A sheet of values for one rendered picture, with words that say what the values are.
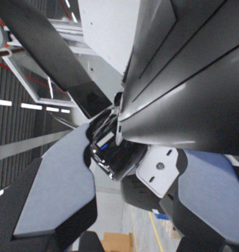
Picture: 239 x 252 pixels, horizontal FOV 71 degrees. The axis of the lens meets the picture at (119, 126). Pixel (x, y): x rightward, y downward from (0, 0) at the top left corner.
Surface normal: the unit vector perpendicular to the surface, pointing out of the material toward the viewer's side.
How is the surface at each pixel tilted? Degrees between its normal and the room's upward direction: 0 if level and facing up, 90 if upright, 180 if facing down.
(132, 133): 18
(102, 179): 90
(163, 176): 54
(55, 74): 138
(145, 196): 85
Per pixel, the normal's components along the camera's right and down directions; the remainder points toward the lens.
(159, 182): -0.58, -0.06
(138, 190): -0.13, 0.69
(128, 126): -0.97, -0.03
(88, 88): 0.67, -0.53
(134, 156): 0.59, 0.32
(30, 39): 0.83, -0.47
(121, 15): -0.72, 0.62
